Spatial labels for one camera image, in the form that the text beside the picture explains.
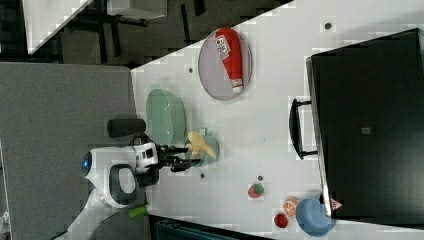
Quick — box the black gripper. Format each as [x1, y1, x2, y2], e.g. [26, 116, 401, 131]
[156, 145, 200, 172]

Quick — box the peeled toy banana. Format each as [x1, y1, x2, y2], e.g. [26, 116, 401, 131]
[185, 131, 217, 160]

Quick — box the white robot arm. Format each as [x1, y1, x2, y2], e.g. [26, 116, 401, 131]
[51, 142, 200, 240]

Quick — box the green perforated colander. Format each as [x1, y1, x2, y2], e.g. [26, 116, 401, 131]
[146, 89, 186, 145]

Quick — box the red strawberry toy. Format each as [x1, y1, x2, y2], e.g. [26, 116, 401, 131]
[248, 183, 265, 199]

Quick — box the lilac round plate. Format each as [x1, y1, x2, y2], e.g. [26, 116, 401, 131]
[198, 29, 252, 101]

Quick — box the small red tomato toy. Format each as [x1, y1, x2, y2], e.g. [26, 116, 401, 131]
[274, 213, 288, 228]

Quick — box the orange slice toy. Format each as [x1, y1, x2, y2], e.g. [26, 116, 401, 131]
[283, 196, 300, 217]

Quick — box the red ketchup bottle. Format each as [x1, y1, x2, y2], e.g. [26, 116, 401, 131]
[215, 28, 244, 93]

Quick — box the blue cup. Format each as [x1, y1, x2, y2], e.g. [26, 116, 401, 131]
[295, 198, 335, 237]

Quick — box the silver toaster oven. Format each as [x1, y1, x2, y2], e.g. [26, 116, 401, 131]
[305, 28, 424, 229]

